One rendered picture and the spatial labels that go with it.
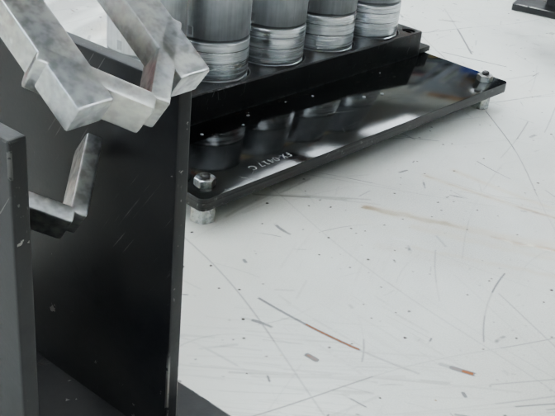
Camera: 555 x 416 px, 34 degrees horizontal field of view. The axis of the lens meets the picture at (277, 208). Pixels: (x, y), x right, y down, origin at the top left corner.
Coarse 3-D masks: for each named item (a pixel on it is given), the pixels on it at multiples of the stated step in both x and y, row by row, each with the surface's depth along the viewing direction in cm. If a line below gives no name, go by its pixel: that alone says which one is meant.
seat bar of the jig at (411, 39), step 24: (360, 48) 34; (384, 48) 35; (408, 48) 36; (264, 72) 30; (288, 72) 31; (312, 72) 32; (336, 72) 33; (360, 72) 34; (192, 96) 28; (216, 96) 29; (240, 96) 30; (264, 96) 30; (192, 120) 28
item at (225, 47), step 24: (192, 0) 28; (216, 0) 28; (240, 0) 28; (192, 24) 28; (216, 24) 28; (240, 24) 29; (216, 48) 29; (240, 48) 29; (216, 72) 29; (240, 72) 30
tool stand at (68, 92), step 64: (0, 0) 11; (128, 0) 13; (0, 64) 16; (64, 64) 11; (128, 64) 14; (192, 64) 13; (0, 128) 12; (64, 128) 11; (128, 128) 12; (0, 192) 12; (64, 192) 16; (128, 192) 15; (0, 256) 12; (64, 256) 17; (128, 256) 16; (0, 320) 13; (64, 320) 18; (128, 320) 17; (0, 384) 14; (64, 384) 18; (128, 384) 17
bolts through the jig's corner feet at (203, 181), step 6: (480, 72) 35; (486, 72) 34; (480, 78) 34; (486, 78) 34; (492, 78) 35; (198, 174) 25; (204, 174) 25; (210, 174) 25; (198, 180) 25; (204, 180) 25; (210, 180) 25; (198, 186) 25; (204, 186) 25; (210, 186) 25
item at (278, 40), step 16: (256, 0) 30; (272, 0) 30; (288, 0) 30; (304, 0) 30; (256, 16) 30; (272, 16) 30; (288, 16) 30; (304, 16) 31; (256, 32) 31; (272, 32) 30; (288, 32) 31; (304, 32) 31; (256, 48) 31; (272, 48) 31; (288, 48) 31; (272, 64) 31; (288, 64) 31
